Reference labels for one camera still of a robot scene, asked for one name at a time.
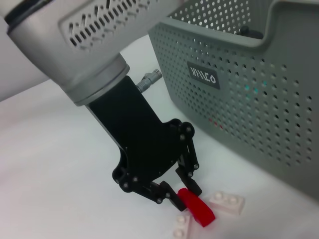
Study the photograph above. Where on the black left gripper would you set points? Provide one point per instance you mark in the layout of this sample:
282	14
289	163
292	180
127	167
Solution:
144	144

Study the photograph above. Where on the dark red arch brick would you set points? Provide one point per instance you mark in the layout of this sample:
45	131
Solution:
199	209

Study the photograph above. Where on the white toy brick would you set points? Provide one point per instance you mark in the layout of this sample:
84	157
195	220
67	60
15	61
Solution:
226	203
182	225

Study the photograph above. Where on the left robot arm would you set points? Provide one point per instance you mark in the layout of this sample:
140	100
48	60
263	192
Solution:
74	49

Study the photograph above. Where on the grey perforated plastic storage bin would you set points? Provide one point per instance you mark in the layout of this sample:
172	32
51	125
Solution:
249	124

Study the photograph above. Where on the black clay teapot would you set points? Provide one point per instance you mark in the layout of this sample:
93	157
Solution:
251	33

